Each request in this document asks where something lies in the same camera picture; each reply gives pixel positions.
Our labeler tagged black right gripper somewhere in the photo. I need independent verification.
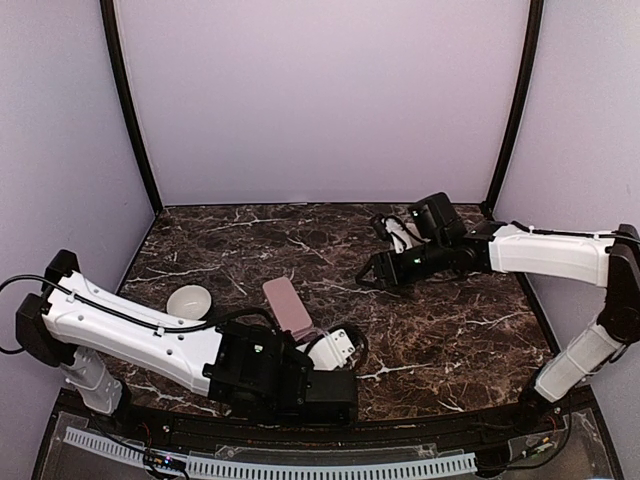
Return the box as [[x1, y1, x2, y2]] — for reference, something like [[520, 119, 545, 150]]
[[355, 236, 450, 291]]

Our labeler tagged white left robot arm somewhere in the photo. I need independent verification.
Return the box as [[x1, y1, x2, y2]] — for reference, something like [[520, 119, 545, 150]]
[[15, 250, 358, 436]]

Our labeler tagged black corner post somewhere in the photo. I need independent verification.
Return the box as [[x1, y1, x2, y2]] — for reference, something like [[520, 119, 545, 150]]
[[480, 0, 545, 218], [99, 0, 164, 216]]

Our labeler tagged pink glasses case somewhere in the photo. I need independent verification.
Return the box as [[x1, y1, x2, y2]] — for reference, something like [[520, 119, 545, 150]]
[[262, 277, 317, 343]]

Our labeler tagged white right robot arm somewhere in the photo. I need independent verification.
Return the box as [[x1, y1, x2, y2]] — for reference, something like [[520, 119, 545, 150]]
[[356, 192, 639, 434]]

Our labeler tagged white ceramic bowl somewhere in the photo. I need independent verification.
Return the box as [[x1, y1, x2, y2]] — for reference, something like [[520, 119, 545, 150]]
[[166, 285, 213, 320]]

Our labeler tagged black right corner post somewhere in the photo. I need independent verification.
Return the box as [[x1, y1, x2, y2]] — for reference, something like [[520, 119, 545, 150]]
[[480, 0, 545, 218]]

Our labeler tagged black front rail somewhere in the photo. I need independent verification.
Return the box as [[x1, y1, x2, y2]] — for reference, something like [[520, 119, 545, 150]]
[[159, 414, 483, 450]]

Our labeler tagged white slotted cable duct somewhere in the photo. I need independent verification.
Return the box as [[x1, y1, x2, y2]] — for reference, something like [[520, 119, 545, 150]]
[[63, 427, 477, 479]]

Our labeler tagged black left corner post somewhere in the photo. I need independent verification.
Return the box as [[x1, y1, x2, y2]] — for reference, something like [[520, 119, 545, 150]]
[[99, 0, 164, 216]]

